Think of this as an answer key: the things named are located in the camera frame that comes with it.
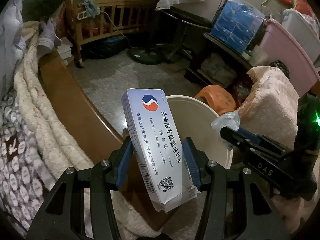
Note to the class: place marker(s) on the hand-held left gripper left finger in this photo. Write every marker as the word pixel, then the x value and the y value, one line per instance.
pixel 123 162

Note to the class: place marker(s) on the cream fleece blanket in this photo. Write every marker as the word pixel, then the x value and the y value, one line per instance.
pixel 50 135

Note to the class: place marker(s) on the white cardboard box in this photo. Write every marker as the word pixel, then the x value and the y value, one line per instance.
pixel 66 50

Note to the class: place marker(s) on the grey maroon printed blanket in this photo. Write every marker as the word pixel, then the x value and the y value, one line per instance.
pixel 20 175

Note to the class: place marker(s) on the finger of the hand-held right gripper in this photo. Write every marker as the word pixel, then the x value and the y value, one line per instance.
pixel 252 133
pixel 240 140

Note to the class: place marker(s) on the black plastic bag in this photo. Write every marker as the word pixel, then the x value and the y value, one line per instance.
pixel 278 67

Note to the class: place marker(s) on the pale blue medicine box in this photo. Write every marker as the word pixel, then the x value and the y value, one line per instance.
pixel 155 142

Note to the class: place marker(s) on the white storage box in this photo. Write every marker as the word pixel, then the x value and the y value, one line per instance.
pixel 300 27

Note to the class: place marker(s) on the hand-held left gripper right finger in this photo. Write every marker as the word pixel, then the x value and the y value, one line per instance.
pixel 192 165

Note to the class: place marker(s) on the dark wooden low table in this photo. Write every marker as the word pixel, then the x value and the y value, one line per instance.
pixel 220 41

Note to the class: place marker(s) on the pale lavender cloth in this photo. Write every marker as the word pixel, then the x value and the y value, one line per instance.
pixel 48 37

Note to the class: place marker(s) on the blue green cloth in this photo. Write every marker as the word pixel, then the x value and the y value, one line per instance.
pixel 90 7

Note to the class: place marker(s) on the orange plastic stool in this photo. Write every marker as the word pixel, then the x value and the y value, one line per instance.
pixel 220 100

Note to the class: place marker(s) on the pink fleece blanket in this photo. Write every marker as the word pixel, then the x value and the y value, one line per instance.
pixel 270 100

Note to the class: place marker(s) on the wooden crib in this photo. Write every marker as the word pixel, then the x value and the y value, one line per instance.
pixel 117 12

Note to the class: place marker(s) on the clear plastic bag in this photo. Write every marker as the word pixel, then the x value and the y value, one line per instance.
pixel 225 121

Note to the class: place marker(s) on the white power strip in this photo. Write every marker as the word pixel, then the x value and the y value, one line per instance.
pixel 82 16

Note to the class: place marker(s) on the dark bag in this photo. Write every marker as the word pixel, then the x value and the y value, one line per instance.
pixel 105 47

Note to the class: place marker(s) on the pink plastic tub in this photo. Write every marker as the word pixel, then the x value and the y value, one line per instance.
pixel 282 50

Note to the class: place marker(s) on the white appliance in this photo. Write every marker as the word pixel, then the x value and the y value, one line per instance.
pixel 216 0

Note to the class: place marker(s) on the lavender duvet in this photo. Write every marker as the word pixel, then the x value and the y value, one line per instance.
pixel 10 42

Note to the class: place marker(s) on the translucent plastic container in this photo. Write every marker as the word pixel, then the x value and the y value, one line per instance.
pixel 258 55

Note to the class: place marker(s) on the black round stool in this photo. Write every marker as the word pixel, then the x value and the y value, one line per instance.
pixel 190 17

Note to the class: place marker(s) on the grey sack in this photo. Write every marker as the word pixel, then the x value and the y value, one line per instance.
pixel 217 67

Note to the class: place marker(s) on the blue tissue pack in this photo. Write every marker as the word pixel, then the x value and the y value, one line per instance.
pixel 235 25

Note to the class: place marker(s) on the black standing fan base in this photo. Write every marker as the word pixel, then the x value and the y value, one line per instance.
pixel 147 55

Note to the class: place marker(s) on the dark green pillow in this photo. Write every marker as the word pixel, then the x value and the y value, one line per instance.
pixel 47 0

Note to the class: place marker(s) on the brown wooden bed frame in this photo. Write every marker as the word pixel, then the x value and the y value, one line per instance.
pixel 75 100

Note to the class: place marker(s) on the white round bin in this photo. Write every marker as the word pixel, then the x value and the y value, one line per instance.
pixel 200 120

